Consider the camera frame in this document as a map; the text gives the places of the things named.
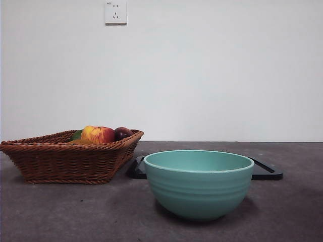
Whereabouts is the teal ceramic bowl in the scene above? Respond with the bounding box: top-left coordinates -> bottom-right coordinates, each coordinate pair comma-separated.
143,150 -> 255,222

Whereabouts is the brown kiwi fruit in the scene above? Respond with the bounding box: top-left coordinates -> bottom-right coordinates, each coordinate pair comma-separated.
68,139 -> 98,145

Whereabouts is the dark red plum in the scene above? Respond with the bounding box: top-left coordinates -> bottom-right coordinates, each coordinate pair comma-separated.
114,127 -> 134,141

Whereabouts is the black rectangular tray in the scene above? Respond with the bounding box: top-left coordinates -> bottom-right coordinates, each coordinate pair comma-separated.
125,155 -> 283,180

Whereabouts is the red yellow apple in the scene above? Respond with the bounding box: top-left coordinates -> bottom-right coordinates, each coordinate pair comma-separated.
80,125 -> 116,144

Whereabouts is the brown wicker basket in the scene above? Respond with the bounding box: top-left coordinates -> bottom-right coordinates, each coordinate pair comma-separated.
0,129 -> 144,184

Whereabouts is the white wall socket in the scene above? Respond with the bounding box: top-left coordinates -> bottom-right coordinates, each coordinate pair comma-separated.
105,0 -> 128,25

